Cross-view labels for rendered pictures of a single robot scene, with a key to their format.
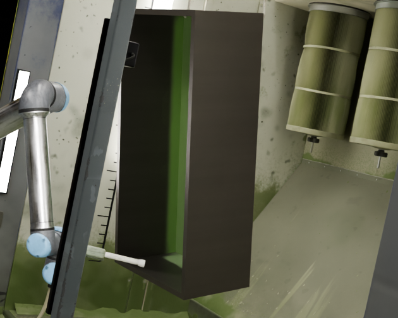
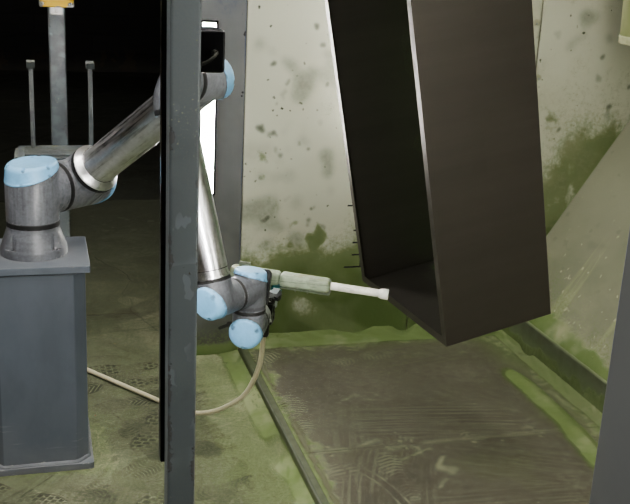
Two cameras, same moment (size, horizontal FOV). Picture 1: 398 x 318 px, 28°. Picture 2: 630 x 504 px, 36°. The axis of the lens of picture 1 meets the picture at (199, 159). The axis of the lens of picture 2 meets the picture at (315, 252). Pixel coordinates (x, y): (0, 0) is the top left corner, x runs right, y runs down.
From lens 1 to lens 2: 0.80 m
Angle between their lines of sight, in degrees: 20
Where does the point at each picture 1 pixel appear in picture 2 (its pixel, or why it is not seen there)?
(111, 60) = (175, 71)
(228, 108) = (481, 54)
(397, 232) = (624, 429)
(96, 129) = (172, 187)
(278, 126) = (611, 35)
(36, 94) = not seen: hidden behind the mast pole
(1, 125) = (147, 129)
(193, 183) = (437, 179)
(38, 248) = (208, 308)
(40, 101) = not seen: hidden behind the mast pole
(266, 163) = (597, 93)
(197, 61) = not seen: outside the picture
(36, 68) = (227, 14)
